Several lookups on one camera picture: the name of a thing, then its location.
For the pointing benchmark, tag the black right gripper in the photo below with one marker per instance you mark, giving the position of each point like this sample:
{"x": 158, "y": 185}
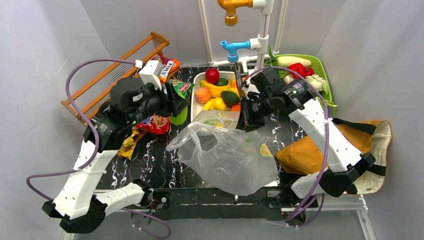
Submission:
{"x": 250, "y": 110}

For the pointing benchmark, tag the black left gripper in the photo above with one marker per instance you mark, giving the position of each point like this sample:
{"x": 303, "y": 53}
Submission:
{"x": 171, "y": 100}

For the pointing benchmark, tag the yellow lemon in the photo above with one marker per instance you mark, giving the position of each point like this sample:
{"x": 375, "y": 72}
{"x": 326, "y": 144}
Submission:
{"x": 218, "y": 104}

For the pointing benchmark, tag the clear lemon print plastic bag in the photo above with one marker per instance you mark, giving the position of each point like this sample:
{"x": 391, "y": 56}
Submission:
{"x": 233, "y": 160}

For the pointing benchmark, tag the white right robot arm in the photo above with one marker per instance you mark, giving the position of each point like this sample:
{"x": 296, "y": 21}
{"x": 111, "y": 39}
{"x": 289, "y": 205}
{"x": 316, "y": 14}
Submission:
{"x": 305, "y": 110}

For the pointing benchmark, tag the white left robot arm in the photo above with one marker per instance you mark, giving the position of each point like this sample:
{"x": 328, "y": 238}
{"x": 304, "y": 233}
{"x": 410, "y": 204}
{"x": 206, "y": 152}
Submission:
{"x": 132, "y": 101}

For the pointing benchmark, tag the red snack bag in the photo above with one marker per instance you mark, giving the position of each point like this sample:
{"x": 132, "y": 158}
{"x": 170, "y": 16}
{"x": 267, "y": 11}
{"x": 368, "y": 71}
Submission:
{"x": 156, "y": 124}

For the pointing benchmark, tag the white radish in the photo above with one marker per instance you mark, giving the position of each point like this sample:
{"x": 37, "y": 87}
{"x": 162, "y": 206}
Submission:
{"x": 288, "y": 60}

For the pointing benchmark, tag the red bell pepper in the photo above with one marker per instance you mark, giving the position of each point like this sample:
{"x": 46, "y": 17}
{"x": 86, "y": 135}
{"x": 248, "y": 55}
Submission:
{"x": 303, "y": 71}

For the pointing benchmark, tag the orange fruit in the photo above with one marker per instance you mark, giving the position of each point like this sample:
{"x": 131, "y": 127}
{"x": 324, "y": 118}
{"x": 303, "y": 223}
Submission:
{"x": 236, "y": 108}

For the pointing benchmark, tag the green avocado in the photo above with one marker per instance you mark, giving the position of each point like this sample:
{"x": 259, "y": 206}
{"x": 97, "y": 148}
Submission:
{"x": 230, "y": 97}

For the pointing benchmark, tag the cauliflower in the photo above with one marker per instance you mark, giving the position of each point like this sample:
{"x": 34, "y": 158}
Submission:
{"x": 319, "y": 83}

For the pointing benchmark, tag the wooden dish rack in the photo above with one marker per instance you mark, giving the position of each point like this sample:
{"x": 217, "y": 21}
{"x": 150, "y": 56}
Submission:
{"x": 96, "y": 91}

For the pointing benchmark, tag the orange yox snack bag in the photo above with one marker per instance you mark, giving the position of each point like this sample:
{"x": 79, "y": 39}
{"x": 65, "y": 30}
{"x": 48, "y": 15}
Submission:
{"x": 169, "y": 65}

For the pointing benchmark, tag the green chips bag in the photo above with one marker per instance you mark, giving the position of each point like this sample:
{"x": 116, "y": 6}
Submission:
{"x": 182, "y": 88}

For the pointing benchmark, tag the green vegetable tray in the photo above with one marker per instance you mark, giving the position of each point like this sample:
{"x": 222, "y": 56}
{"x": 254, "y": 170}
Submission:
{"x": 316, "y": 65}

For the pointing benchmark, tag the yellow snack wrapper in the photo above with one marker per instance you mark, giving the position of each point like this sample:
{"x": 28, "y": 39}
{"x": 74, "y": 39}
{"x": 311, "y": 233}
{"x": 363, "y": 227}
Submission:
{"x": 129, "y": 144}

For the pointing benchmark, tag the green beans bunch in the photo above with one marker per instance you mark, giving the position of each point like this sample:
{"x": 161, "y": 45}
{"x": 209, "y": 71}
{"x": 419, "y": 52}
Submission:
{"x": 330, "y": 104}

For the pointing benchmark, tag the blue tap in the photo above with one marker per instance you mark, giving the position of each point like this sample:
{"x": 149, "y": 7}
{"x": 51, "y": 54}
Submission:
{"x": 232, "y": 49}

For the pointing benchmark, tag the yellow banana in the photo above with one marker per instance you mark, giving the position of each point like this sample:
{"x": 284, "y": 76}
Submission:
{"x": 213, "y": 88}

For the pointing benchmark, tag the white fruit tray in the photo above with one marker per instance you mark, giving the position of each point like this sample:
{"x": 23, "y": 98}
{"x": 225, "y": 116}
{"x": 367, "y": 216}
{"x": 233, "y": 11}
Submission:
{"x": 201, "y": 112}

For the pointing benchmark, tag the orange canvas tote bag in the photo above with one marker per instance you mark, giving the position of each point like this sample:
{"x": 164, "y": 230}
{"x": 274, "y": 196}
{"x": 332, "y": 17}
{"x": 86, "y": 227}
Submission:
{"x": 356, "y": 161}

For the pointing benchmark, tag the red pomegranate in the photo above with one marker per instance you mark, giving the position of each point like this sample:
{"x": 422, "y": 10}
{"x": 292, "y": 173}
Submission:
{"x": 212, "y": 75}

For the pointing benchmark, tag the peach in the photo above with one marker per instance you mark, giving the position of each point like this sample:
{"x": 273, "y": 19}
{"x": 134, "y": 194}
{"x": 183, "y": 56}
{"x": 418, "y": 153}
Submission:
{"x": 202, "y": 95}

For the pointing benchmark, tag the orange tap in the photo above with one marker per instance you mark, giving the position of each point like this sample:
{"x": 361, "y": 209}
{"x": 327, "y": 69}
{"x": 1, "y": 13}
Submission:
{"x": 230, "y": 7}

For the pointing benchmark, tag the white pvc pipe frame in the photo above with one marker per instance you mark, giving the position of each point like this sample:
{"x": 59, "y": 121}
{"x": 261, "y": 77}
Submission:
{"x": 259, "y": 44}

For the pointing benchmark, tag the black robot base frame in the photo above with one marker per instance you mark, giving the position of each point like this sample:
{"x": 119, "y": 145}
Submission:
{"x": 191, "y": 198}

